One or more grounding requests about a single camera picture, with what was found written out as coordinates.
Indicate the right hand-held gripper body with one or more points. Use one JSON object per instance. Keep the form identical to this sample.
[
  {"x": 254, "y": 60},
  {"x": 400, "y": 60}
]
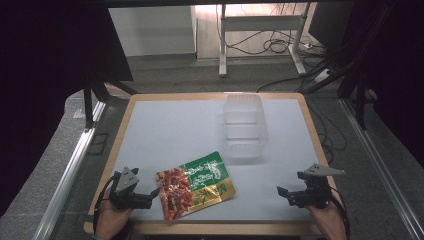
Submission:
[{"x": 315, "y": 191}]

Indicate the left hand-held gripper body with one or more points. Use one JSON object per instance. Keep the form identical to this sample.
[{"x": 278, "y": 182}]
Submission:
[{"x": 128, "y": 196}]

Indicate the red and green snack packet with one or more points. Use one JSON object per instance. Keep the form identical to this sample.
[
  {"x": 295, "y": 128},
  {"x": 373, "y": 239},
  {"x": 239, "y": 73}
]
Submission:
[{"x": 195, "y": 186}]

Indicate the clear plastic container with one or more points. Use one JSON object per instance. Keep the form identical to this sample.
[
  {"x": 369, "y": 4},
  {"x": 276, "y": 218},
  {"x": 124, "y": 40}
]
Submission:
[{"x": 245, "y": 128}]

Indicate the person's left hand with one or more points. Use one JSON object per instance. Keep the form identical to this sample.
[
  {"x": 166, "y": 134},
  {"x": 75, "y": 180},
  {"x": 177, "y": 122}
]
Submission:
[{"x": 111, "y": 220}]

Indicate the person's right hand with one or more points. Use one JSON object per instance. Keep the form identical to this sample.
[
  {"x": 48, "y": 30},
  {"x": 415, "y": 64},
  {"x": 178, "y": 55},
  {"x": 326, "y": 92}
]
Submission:
[{"x": 328, "y": 221}]

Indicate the dark floor grille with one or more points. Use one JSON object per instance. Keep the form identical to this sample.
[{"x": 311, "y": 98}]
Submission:
[{"x": 98, "y": 143}]

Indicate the black metal stand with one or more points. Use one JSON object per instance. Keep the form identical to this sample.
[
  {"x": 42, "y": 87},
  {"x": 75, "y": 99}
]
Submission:
[
  {"x": 88, "y": 100},
  {"x": 360, "y": 83}
]

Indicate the white power strip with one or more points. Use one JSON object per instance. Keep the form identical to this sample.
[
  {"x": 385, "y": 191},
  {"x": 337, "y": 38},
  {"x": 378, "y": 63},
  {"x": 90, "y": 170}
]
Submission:
[{"x": 321, "y": 75}]

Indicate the white cabinet panel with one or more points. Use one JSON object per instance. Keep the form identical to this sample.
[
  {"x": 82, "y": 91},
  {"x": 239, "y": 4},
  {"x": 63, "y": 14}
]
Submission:
[{"x": 153, "y": 31}]

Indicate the aluminium rail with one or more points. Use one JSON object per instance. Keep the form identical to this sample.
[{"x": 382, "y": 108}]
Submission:
[
  {"x": 383, "y": 166},
  {"x": 71, "y": 166}
]

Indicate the white metal desk frame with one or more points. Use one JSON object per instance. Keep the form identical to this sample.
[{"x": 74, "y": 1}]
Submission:
[{"x": 261, "y": 23}]

